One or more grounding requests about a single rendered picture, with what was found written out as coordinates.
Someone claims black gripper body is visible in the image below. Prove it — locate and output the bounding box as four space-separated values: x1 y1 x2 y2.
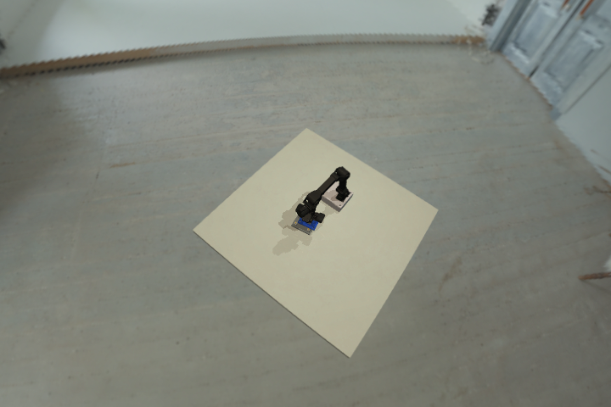
295 203 325 223

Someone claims blue square plate with corner holes and tan block handle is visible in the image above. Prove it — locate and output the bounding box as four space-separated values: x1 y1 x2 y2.
298 218 318 231

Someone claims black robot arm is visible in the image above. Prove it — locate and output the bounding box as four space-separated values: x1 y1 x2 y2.
296 166 350 224

